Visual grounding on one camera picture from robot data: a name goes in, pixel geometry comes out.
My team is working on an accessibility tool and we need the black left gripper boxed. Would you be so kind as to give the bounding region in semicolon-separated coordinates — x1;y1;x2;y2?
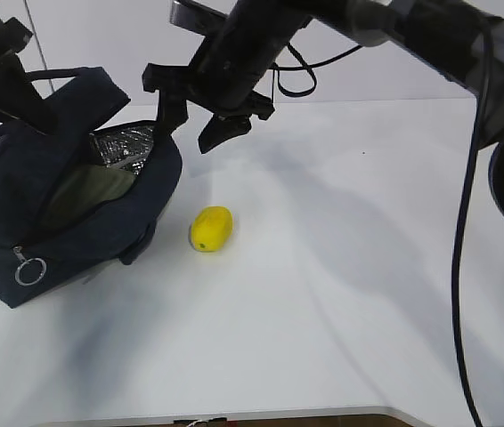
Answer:
0;18;58;134

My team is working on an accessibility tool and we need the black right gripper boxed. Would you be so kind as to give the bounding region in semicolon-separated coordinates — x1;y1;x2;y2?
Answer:
142;1;308;154

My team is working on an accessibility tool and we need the yellow lemon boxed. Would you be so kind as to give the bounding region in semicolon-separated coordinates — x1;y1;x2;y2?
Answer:
190;206;233;253

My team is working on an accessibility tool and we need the navy blue lunch bag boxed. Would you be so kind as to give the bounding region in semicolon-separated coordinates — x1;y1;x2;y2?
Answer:
0;68;183;308

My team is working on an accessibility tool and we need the glass container green lid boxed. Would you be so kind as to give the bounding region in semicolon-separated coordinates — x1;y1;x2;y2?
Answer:
40;165;136;230

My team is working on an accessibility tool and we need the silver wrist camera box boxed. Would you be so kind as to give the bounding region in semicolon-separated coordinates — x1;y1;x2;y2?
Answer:
169;0;228;36

